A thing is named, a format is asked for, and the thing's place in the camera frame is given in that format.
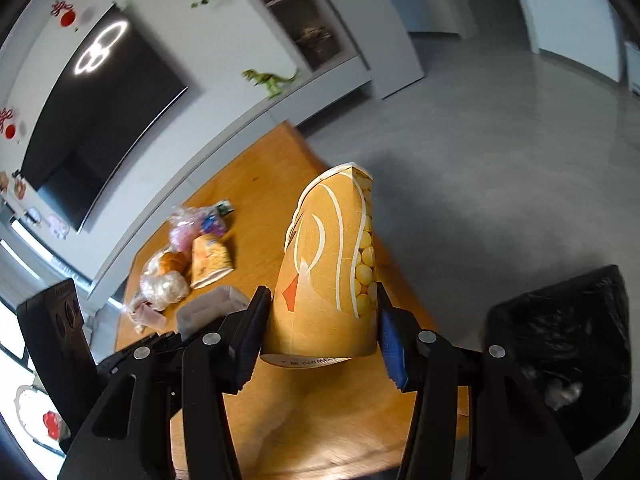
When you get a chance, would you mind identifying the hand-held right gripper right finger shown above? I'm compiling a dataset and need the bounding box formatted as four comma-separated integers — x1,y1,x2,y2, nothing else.
375,282,586,480

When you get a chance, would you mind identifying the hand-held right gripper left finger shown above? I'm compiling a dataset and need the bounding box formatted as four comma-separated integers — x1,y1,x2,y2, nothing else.
57,285,273,480

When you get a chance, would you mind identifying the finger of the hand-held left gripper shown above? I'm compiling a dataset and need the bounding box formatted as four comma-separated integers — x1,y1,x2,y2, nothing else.
97,331,193,378

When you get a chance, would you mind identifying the clear bag with white filling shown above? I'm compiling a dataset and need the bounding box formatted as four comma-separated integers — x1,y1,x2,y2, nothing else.
140,270,191,312

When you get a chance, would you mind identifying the orange paper cup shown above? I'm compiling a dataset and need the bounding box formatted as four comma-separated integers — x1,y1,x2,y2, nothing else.
260,161,382,368

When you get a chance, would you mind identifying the clear bag with pink filling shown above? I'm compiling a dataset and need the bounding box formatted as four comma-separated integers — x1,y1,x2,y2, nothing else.
167,205,211,253

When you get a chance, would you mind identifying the black trash bag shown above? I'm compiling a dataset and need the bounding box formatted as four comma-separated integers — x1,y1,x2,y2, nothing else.
482,265,633,456

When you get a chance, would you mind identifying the pink crumpled wrapper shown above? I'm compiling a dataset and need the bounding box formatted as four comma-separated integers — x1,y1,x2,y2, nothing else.
129,295,168,333

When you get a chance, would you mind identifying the white tissue pack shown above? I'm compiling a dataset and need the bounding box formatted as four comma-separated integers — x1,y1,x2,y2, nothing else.
175,286,251,338

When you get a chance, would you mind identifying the red white window sticker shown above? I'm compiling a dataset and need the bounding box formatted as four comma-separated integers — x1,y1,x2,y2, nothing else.
14,385,71,456

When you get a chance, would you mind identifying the bread in clear bag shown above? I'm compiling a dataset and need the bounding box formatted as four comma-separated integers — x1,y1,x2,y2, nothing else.
145,250,191,276

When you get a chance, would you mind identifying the flattened orange snack cup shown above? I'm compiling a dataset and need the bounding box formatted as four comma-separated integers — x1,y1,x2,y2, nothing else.
189,233,234,290

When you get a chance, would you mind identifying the colourful snack wrapper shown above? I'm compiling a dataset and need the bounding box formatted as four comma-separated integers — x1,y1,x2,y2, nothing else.
200,200,236,236

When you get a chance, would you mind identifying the black television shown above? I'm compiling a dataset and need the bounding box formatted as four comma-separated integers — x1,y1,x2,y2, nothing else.
21,4,190,233

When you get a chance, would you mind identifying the green toy dinosaur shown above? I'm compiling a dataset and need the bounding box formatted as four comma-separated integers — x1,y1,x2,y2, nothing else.
241,68,299,100

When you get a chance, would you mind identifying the dark shelf ornament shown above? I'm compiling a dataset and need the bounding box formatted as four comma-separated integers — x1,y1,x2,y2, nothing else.
295,25,335,61

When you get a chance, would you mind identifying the white shelf unit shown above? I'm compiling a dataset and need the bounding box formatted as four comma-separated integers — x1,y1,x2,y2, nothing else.
230,0,363,73

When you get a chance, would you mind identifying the pink white wall sticker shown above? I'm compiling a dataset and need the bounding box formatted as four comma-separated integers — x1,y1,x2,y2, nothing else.
47,214,71,240

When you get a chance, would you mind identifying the red wall sticker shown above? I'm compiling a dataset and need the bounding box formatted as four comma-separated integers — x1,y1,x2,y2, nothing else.
0,106,21,143
50,0,78,28

